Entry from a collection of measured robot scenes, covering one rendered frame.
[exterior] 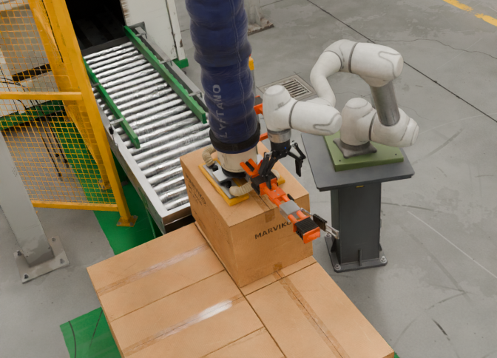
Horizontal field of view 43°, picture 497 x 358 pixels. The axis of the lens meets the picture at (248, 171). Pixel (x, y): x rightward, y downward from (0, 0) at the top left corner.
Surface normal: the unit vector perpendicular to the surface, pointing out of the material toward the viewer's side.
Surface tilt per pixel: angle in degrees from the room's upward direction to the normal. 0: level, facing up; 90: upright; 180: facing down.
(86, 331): 0
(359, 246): 90
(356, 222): 90
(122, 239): 0
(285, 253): 90
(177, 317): 0
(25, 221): 90
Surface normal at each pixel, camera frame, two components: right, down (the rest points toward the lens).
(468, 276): -0.11, -0.78
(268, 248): 0.44, 0.52
